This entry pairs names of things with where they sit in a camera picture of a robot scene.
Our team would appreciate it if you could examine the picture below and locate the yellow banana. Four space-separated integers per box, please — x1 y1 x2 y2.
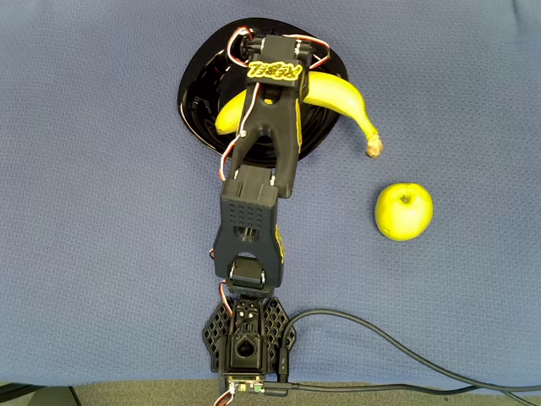
214 70 385 160

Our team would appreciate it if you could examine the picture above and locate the glossy black plate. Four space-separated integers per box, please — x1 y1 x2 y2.
176 16 351 169

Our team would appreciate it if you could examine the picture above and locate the green apple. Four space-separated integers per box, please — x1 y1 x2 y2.
374 182 434 243

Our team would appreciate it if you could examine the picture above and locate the blue-grey woven table cloth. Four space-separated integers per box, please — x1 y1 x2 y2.
0 0 541 388

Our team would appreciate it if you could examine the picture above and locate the green controller board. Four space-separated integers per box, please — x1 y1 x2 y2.
223 377 266 397

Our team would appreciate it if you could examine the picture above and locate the red white servo wire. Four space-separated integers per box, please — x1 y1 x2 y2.
295 36 333 69
217 25 257 183

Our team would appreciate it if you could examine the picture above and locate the thick black cable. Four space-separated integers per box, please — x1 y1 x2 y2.
264 381 541 406
276 308 541 391

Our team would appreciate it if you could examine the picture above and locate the black camera stand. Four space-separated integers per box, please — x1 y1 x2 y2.
0 382 82 406

